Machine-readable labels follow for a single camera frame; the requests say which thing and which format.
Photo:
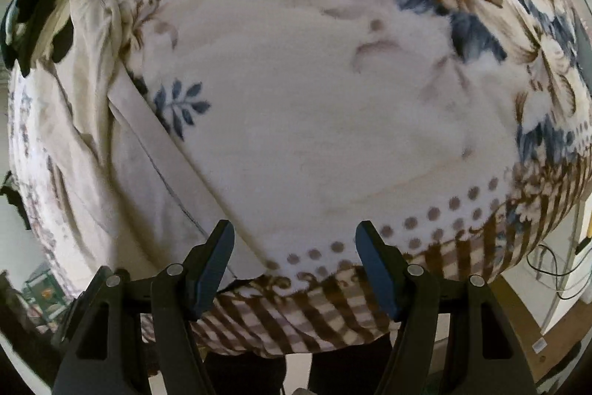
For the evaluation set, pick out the green stool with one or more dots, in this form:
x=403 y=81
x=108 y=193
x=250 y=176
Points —
x=43 y=293

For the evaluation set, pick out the floral fleece blanket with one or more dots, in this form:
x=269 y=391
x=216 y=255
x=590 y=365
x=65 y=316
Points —
x=460 y=128

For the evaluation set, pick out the beige small garment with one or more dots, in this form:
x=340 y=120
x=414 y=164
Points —
x=155 y=122

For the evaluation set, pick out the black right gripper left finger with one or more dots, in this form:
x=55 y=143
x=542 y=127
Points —
x=104 y=351

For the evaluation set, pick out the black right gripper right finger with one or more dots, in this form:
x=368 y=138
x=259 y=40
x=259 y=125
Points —
x=483 y=355

